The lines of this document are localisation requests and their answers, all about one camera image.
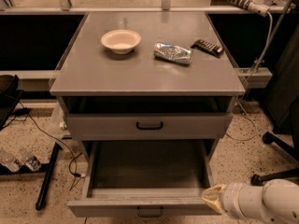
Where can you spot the crushed silver foil bag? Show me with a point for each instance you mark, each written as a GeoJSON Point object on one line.
{"type": "Point", "coordinates": [173, 53]}

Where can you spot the black chair at left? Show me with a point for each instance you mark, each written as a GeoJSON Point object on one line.
{"type": "Point", "coordinates": [9, 96]}

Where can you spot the left clear water bottle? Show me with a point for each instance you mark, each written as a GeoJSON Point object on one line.
{"type": "Point", "coordinates": [9, 161]}

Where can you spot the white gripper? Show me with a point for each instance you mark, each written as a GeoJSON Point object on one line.
{"type": "Point", "coordinates": [230, 197]}

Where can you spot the white power strip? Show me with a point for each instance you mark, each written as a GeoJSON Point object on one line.
{"type": "Point", "coordinates": [255, 6]}

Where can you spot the black office chair base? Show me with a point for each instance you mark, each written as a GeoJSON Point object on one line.
{"type": "Point", "coordinates": [281, 163]}

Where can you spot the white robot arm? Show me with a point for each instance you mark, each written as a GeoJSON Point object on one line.
{"type": "Point", "coordinates": [276, 202]}

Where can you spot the white paper bowl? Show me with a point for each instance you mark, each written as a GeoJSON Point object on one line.
{"type": "Point", "coordinates": [121, 41]}

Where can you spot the black metal floor stand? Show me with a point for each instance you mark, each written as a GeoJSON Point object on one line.
{"type": "Point", "coordinates": [46, 169]}

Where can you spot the grey top drawer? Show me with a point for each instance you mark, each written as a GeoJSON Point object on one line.
{"type": "Point", "coordinates": [91, 127]}

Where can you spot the grey drawer cabinet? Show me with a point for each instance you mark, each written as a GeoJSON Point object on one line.
{"type": "Point", "coordinates": [95, 80]}

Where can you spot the clear water bottle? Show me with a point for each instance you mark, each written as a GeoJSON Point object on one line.
{"type": "Point", "coordinates": [30, 160]}
{"type": "Point", "coordinates": [9, 161]}

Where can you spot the grey drawer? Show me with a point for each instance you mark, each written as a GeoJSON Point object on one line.
{"type": "Point", "coordinates": [145, 179]}
{"type": "Point", "coordinates": [91, 127]}

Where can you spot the black ridged snack bar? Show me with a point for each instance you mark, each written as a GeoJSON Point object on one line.
{"type": "Point", "coordinates": [208, 48]}

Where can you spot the right clear water bottle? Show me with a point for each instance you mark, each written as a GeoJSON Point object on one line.
{"type": "Point", "coordinates": [30, 160]}

